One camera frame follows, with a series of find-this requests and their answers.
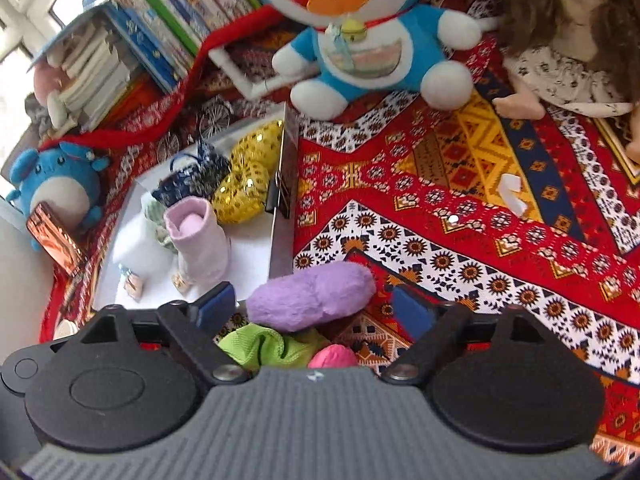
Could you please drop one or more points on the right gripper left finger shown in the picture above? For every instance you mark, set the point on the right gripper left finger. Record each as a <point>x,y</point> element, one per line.
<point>190,329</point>

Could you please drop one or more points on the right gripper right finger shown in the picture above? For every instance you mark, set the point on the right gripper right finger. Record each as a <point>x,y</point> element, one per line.
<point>434,330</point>

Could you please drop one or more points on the pale pink sock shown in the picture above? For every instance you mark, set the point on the pale pink sock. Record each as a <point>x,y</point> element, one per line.
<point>202,245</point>

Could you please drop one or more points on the lime green cloth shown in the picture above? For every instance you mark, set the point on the lime green cloth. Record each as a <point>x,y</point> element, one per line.
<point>254,346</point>

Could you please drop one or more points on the white foam block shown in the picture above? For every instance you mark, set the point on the white foam block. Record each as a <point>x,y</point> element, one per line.
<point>137,249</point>

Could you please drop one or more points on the pink soft flower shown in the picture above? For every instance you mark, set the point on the pink soft flower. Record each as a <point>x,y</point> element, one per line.
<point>333,356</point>

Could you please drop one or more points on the purple fluffy plush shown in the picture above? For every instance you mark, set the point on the purple fluffy plush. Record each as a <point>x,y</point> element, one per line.
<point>311,297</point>

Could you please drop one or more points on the green checked scrunchie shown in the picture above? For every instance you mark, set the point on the green checked scrunchie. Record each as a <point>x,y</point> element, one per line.
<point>153,211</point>

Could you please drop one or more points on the gold sequin bow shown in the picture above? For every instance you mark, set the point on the gold sequin bow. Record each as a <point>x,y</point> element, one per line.
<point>242,195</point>

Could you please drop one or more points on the navy floral pouch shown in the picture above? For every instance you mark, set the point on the navy floral pouch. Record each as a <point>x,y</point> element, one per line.
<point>197,175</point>

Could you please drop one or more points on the white shallow cardboard box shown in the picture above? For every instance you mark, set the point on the white shallow cardboard box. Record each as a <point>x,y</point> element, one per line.
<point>260,249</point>

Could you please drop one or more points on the red patterned table cloth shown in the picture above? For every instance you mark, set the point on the red patterned table cloth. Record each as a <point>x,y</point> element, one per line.
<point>413,195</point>

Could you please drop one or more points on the black binder clip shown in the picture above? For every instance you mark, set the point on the black binder clip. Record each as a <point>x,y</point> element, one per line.
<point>278,196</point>

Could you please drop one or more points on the smartphone with lit screen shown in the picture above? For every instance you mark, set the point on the smartphone with lit screen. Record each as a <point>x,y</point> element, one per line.
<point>48,232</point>

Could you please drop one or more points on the white paper scrap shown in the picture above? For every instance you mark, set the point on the white paper scrap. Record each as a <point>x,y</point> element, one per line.
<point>508,188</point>

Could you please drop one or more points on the blue round plush toy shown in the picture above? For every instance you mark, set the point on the blue round plush toy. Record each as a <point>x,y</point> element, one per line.
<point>65,178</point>

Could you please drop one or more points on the miniature bicycle model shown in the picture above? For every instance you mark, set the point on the miniature bicycle model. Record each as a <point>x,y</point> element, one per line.
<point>194,124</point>

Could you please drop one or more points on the grey knitted toy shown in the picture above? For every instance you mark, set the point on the grey knitted toy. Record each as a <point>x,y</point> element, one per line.
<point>40,121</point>

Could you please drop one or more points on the stack of grey books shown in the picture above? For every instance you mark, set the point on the stack of grey books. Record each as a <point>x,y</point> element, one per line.
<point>101,67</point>

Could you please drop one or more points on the pink plush on books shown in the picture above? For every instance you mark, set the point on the pink plush on books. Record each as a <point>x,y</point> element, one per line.
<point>49,82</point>

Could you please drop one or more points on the Doraemon plush toy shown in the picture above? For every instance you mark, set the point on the Doraemon plush toy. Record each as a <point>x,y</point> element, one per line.
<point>362,46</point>

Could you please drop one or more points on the row of upright books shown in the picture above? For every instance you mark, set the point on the row of upright books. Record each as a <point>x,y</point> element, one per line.
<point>165,35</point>

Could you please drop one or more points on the brown haired doll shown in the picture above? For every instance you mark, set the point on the brown haired doll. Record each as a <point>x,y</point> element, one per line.
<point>580,55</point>

